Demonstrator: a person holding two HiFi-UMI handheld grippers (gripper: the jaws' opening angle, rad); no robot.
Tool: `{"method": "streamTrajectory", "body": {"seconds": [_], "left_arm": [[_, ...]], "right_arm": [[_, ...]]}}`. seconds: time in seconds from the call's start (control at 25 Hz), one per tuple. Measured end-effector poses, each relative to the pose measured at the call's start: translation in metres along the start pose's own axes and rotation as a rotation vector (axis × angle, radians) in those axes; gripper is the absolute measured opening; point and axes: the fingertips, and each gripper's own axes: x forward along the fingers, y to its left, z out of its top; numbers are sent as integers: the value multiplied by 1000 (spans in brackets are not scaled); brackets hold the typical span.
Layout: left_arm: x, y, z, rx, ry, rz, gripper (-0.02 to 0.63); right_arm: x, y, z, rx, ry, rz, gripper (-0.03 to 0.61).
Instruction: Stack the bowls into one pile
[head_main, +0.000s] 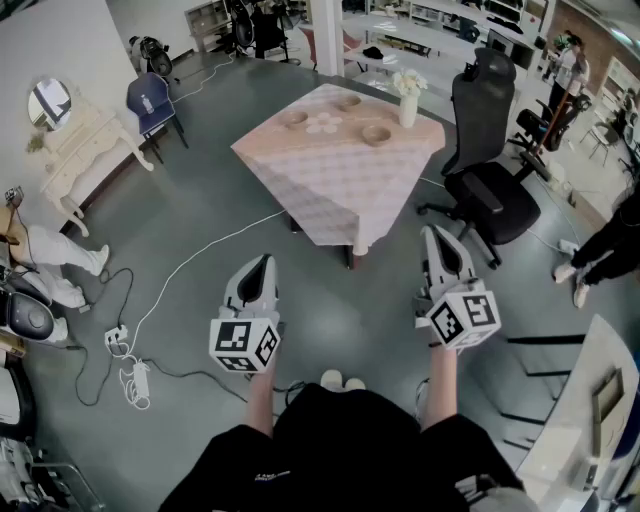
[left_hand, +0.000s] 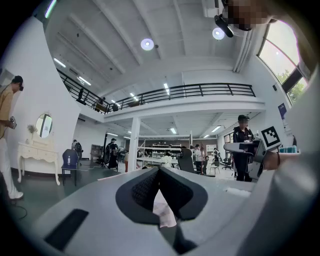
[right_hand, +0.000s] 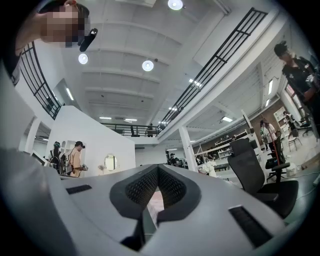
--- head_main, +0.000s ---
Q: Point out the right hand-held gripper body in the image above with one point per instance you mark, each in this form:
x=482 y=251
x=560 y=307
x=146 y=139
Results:
x=467 y=320

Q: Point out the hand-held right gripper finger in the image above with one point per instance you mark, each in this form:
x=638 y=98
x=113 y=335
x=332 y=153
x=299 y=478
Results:
x=431 y=260
x=452 y=260

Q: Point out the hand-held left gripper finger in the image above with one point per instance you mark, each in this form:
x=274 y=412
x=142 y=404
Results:
x=250 y=285
x=272 y=290

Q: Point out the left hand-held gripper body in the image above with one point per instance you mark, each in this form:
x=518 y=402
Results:
x=235 y=337

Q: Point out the brown wooden bowl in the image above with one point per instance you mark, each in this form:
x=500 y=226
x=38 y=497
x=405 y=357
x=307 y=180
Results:
x=376 y=136
x=347 y=102
x=292 y=119

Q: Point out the person's left forearm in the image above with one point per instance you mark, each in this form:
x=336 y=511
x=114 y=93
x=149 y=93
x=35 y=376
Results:
x=260 y=400

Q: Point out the person's right forearm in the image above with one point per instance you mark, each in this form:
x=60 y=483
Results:
x=442 y=385

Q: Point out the black mesh office chair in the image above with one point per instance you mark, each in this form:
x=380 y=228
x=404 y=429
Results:
x=480 y=195

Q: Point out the table leg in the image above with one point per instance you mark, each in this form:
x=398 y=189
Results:
x=356 y=252

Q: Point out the white power adapter bundle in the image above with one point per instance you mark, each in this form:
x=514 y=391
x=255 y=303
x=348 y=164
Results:
x=139 y=377

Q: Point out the table with pink tablecloth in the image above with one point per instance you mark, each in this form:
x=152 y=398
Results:
x=340 y=175

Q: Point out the white ceramic vase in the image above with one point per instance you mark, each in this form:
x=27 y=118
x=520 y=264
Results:
x=407 y=114

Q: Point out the white curved counter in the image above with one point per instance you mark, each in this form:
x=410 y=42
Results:
x=565 y=440

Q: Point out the black armrest office chair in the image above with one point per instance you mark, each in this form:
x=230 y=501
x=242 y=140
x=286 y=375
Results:
x=532 y=125

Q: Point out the person's black shirt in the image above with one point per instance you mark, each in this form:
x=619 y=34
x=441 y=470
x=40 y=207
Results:
x=345 y=450

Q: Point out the blue chair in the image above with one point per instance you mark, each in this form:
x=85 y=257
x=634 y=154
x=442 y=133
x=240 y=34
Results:
x=150 y=107

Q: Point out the clear water bottle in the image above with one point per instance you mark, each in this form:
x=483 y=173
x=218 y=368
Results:
x=147 y=104

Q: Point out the white and black dome robot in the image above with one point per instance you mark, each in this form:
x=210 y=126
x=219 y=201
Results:
x=27 y=317

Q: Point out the long white table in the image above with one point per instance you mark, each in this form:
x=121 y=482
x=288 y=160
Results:
x=435 y=47

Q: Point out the cream carved dressing table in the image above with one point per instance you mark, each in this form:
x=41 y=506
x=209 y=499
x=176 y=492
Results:
x=85 y=145

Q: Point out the black monitor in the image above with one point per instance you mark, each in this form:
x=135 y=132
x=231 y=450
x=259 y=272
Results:
x=505 y=47

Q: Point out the black high-back office chair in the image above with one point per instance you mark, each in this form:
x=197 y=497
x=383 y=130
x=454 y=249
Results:
x=267 y=32

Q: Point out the small dried plant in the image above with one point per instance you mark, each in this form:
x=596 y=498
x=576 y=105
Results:
x=36 y=143

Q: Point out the light wooden shelf unit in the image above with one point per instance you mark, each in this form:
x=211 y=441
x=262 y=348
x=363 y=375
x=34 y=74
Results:
x=205 y=25

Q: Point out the oval dressing table mirror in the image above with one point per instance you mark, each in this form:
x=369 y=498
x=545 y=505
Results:
x=47 y=102

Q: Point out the black metal frame rack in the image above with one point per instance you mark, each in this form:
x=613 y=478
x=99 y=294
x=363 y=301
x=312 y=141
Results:
x=545 y=375

